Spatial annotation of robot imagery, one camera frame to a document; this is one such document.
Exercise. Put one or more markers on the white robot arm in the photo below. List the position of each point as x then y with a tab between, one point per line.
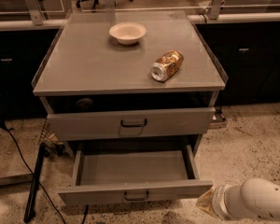
256	199

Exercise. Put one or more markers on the grey drawer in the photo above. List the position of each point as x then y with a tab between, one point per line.
131	115
132	177

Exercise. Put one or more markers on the white paper bowl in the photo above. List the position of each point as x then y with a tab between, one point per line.
128	33

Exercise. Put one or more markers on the gold crushed soda can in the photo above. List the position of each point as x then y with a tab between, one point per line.
166	66

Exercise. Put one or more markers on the black floor bar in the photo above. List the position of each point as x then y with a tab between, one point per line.
30	206

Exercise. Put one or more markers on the foam gripper body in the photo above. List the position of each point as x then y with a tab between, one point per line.
218	200

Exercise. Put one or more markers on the round object in top drawer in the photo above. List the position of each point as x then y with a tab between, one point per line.
84	104

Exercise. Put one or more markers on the grey top drawer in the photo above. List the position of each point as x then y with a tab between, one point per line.
131	115

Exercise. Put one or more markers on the grey drawer cabinet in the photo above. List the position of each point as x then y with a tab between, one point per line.
87	61

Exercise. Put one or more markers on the grey metal railing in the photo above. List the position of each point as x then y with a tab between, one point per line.
37	12

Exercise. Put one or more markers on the small wire basket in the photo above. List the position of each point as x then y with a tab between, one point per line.
49	138

